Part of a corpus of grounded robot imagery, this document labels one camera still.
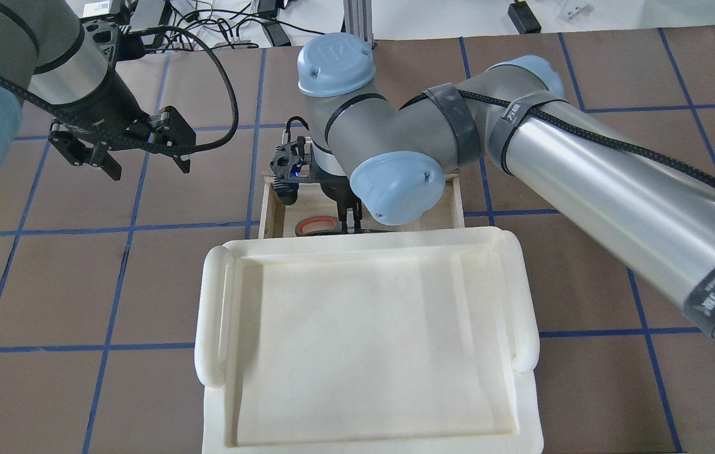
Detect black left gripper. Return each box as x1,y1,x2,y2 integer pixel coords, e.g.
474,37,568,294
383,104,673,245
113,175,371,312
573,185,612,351
47,76,196,181

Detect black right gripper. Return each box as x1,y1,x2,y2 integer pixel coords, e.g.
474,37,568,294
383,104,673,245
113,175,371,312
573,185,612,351
321,177,363,233

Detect wooden drawer white handle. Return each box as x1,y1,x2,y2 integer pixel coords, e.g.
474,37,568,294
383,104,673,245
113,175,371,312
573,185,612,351
259,173,466,239

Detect orange grey scissors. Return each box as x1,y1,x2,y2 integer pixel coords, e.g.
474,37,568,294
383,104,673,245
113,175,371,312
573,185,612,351
293,216,404,238

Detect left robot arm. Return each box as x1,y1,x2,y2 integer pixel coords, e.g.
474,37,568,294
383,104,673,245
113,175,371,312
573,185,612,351
0,1,195,181

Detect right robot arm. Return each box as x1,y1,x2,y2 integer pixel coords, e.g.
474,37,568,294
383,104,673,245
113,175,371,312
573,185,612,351
297,33,715,339

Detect white plastic tray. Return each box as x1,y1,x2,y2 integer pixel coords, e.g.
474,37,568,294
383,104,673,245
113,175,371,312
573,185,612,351
194,227,544,453

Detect black power brick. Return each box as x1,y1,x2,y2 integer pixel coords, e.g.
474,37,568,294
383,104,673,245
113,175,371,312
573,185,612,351
507,1,542,35

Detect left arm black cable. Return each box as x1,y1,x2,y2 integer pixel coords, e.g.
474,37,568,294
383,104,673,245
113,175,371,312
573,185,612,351
0,25,240,155

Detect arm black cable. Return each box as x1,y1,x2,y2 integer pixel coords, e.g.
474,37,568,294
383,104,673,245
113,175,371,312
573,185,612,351
0,25,240,155
402,88,715,212

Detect aluminium frame post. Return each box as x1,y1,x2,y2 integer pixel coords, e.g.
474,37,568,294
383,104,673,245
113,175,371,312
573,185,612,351
342,0,375,49

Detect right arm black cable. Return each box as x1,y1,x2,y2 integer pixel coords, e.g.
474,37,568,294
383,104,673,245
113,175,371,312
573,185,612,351
402,88,715,212

